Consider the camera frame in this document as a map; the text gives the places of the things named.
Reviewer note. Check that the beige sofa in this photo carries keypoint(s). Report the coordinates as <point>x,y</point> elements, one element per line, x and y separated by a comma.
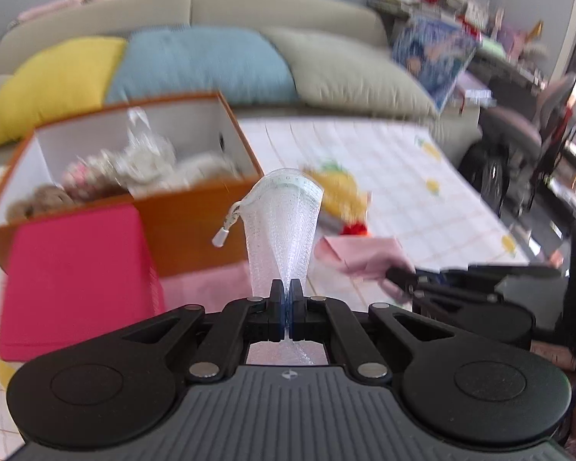
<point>121,17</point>

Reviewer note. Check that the orange crochet ball toy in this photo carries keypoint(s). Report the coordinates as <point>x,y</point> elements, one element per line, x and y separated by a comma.
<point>344,203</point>

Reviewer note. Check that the light blue pillow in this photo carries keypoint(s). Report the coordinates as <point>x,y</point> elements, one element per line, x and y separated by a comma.
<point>239,63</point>

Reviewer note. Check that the beige pillow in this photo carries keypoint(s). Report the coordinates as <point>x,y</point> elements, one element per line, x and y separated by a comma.
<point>337,73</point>

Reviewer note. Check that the red Wonderlab box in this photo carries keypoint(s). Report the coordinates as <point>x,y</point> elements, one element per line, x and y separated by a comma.
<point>73,278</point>

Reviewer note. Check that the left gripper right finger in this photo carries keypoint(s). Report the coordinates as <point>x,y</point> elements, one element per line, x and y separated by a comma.
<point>331,323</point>

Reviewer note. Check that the pink cloth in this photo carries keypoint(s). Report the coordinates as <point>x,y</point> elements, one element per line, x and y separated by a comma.
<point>367,258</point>

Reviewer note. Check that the cluttered side table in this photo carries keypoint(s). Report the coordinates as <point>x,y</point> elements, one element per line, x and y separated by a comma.
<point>508,59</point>

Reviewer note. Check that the pink knitted item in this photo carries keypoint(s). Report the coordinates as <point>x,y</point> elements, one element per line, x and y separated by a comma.
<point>81,181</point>

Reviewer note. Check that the white mesh zipper pouch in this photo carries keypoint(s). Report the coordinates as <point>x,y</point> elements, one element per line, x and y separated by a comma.
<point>279,216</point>

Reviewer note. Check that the pink plush on sofa back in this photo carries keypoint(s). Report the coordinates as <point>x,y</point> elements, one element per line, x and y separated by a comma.
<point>44,9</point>

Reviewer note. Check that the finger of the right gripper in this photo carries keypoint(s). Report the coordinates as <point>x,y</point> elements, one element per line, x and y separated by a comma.
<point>471,292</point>
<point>456,276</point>

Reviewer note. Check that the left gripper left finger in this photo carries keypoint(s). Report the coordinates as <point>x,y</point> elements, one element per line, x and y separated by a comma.
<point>227,335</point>

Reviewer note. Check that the brown plush toy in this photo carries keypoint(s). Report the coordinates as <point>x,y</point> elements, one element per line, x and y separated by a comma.
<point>47,199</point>

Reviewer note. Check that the cream towel cloth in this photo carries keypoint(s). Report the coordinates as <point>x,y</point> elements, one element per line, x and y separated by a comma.
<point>202,168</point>

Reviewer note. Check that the yellow pillow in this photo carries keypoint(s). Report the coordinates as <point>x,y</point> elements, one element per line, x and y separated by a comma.
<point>59,82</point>

